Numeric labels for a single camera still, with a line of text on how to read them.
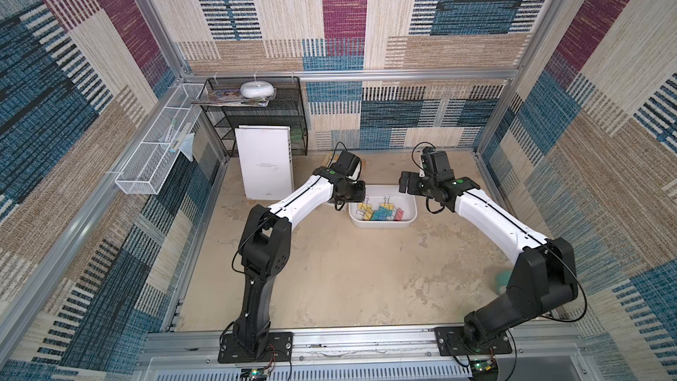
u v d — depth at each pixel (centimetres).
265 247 53
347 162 74
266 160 91
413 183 79
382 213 99
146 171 91
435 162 66
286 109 108
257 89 87
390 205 102
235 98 90
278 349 73
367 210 100
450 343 73
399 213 99
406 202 101
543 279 43
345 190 76
